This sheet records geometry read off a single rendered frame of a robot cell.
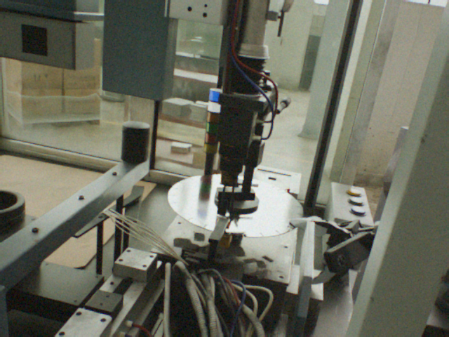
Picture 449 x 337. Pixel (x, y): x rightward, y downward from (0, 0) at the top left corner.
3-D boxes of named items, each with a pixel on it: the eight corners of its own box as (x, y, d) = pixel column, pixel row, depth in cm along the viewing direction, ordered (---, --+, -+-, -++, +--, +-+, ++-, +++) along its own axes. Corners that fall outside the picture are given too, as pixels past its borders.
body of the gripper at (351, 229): (344, 253, 94) (397, 246, 87) (332, 268, 87) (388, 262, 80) (334, 222, 93) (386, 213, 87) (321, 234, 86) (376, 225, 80)
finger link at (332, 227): (309, 230, 91) (344, 248, 87) (306, 233, 89) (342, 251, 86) (314, 213, 89) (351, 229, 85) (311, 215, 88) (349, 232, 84)
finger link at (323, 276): (327, 283, 96) (349, 258, 91) (318, 295, 91) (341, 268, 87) (316, 274, 97) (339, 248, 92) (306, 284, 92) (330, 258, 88)
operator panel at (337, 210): (321, 220, 142) (331, 181, 136) (353, 227, 140) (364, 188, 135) (322, 263, 116) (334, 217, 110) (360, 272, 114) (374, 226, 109)
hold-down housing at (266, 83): (243, 159, 91) (258, 68, 83) (264, 164, 89) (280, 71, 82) (235, 166, 86) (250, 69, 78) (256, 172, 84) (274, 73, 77)
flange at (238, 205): (267, 209, 97) (269, 199, 96) (226, 213, 92) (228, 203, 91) (245, 189, 106) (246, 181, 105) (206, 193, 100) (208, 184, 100)
